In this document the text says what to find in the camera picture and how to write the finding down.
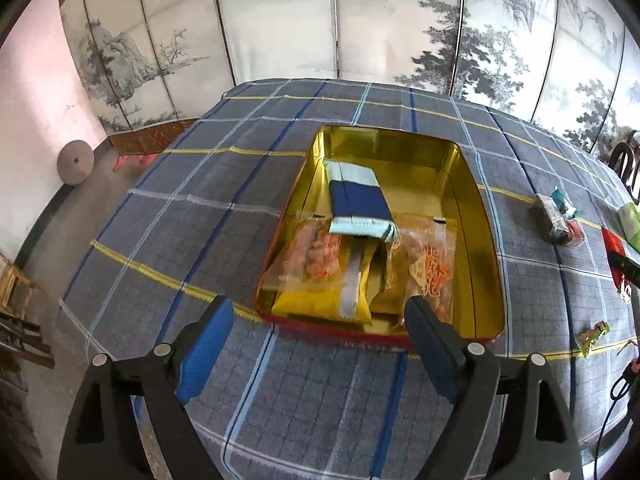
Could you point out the teal snack packet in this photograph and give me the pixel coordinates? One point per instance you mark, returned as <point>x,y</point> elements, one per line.
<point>561,202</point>

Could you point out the red tin box gold inside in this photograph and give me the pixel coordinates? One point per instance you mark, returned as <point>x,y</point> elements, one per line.
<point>425,170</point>

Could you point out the small green candy packet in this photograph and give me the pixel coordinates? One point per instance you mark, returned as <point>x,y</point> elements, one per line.
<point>592,338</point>

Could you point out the pink plastic item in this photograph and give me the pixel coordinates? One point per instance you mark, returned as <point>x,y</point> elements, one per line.
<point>132,161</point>

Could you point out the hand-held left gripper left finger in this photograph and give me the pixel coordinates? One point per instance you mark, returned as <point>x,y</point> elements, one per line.
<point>210,345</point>

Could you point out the clear bag of fried twists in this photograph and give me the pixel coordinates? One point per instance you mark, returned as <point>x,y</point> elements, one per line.
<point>430,260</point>
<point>315,255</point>

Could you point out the round stone disc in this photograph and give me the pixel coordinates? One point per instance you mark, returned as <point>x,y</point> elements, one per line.
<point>75,162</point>

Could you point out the navy and white snack packet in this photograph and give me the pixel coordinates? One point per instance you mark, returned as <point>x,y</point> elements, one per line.
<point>360,200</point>

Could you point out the yellow snack packet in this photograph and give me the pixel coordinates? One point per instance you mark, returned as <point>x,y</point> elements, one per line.
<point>310,305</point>
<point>387,300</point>

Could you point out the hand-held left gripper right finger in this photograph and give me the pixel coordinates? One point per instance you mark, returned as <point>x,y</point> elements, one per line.
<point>430,345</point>

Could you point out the light wooden chair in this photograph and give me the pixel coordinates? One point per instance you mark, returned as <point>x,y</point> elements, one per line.
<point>17,285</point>

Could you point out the pink patterned snack packet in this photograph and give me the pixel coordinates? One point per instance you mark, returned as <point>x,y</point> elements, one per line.
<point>572,232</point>

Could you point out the painted folding screen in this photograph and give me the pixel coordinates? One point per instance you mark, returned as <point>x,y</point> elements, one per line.
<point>300,20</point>

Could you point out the green tissue pack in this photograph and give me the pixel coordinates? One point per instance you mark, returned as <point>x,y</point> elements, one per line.
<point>631,225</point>

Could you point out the dark wooden chair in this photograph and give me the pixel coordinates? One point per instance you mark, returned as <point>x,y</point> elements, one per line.
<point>625,165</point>

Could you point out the dark wooden furniture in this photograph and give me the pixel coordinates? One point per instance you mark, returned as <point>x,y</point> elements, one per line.
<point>25,340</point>

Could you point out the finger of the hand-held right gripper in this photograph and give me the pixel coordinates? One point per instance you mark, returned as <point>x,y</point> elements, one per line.
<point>627,266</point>

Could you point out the red snack packet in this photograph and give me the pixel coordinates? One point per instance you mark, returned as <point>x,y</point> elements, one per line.
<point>616,240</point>

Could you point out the grey plaid tablecloth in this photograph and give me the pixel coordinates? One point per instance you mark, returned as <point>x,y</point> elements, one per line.
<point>200,240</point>

